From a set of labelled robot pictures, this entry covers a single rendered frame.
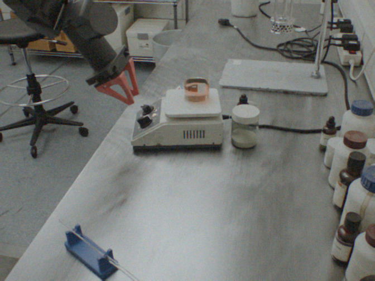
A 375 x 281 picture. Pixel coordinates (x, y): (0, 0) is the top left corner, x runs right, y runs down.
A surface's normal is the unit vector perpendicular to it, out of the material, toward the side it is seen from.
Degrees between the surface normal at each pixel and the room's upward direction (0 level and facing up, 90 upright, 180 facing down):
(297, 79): 0
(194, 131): 90
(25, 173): 0
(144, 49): 90
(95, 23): 68
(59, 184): 0
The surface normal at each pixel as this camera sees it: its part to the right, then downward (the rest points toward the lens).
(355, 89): -0.03, -0.84
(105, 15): 0.64, 0.04
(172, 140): 0.00, 0.55
